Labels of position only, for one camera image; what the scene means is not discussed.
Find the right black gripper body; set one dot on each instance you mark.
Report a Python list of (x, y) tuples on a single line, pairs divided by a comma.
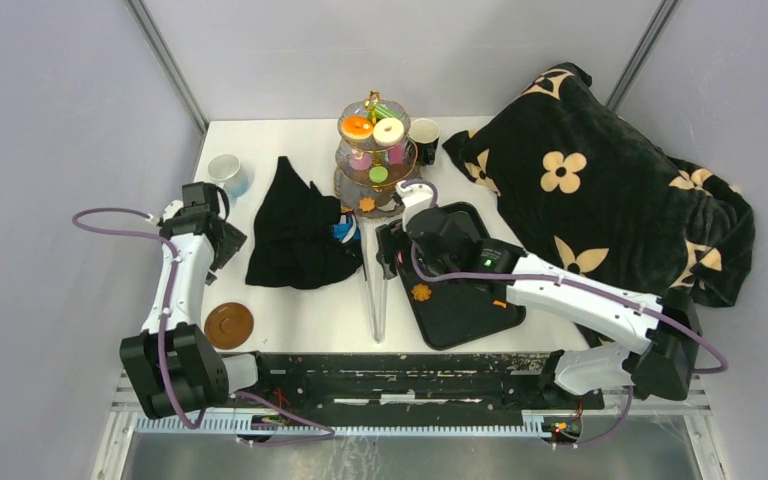
[(392, 237)]

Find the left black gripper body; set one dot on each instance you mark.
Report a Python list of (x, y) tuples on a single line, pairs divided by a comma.
[(226, 249)]

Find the brown round chocolate cookie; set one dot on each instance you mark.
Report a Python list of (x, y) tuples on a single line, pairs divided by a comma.
[(390, 208)]

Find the brown madeleine bread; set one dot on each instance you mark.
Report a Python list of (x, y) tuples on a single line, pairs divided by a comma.
[(394, 179)]

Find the orange leaf cookie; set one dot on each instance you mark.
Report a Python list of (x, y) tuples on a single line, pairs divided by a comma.
[(367, 204)]

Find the metal serving tongs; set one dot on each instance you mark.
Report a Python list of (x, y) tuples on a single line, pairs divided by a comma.
[(377, 281)]

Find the green round cookie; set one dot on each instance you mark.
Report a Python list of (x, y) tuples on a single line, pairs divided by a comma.
[(378, 174)]

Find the pink cake slice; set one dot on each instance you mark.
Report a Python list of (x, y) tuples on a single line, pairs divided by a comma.
[(395, 155)]

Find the three-tier glass cake stand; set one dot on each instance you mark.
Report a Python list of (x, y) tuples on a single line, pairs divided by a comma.
[(374, 154)]

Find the white frosted donut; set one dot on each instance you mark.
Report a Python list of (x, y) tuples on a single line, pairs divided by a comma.
[(388, 132)]

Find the orange frosted donut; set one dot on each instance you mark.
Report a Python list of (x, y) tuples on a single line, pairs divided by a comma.
[(356, 128)]

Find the green cake slice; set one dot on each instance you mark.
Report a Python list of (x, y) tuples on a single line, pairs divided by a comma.
[(377, 111)]

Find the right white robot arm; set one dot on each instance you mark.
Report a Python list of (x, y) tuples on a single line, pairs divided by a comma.
[(654, 340)]

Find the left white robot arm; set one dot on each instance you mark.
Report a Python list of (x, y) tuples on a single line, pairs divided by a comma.
[(172, 367)]

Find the white and blue mug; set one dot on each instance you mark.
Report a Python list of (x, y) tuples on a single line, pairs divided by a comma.
[(228, 171)]

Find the orange flower cookie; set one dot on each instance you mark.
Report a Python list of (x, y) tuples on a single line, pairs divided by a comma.
[(421, 292)]

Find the black serving tray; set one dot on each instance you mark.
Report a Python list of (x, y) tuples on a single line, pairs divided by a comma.
[(461, 311)]

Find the black cloth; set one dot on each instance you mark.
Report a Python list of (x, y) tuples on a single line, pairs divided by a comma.
[(293, 241)]

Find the blue patterned item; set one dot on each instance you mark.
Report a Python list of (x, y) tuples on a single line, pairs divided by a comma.
[(347, 228)]

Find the black mug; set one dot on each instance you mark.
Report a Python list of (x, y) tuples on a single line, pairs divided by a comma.
[(425, 134)]

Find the brown round saucer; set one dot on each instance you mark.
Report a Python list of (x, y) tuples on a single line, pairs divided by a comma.
[(229, 325)]

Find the black floral blanket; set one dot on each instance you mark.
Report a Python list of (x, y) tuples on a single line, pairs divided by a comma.
[(583, 189)]

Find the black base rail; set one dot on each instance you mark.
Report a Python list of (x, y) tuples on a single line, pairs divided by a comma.
[(424, 390)]

